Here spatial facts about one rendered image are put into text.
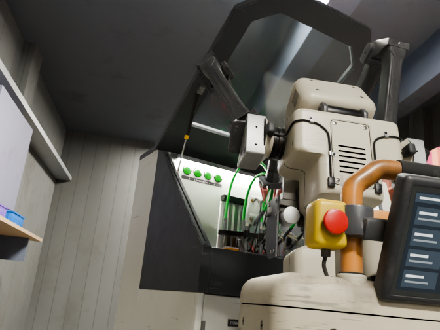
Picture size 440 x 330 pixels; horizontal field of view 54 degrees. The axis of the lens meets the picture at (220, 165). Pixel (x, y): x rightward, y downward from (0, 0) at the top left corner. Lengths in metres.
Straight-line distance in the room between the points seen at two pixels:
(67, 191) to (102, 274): 1.36
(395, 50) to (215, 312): 1.05
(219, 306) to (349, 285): 0.98
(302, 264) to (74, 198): 6.08
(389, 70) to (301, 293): 1.00
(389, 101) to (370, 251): 0.78
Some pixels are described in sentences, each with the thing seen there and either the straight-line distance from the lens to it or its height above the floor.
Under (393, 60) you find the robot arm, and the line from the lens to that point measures 1.51.
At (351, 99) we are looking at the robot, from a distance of 1.20.
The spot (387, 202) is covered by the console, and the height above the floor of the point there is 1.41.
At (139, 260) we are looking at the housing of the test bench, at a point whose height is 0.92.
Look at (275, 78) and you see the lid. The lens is 2.04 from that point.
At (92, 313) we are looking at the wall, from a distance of 6.75.
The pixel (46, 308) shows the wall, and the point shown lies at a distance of 6.85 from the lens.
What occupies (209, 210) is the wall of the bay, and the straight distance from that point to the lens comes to 2.21.
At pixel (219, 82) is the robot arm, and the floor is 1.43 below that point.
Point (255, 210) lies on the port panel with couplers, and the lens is 2.35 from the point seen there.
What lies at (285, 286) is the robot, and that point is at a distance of 0.61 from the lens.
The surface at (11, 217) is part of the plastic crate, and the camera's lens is 3.96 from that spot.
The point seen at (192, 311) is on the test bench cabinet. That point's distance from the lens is 1.56.
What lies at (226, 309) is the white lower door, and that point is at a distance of 1.60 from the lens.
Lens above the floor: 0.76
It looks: 18 degrees up
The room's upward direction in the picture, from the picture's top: 5 degrees clockwise
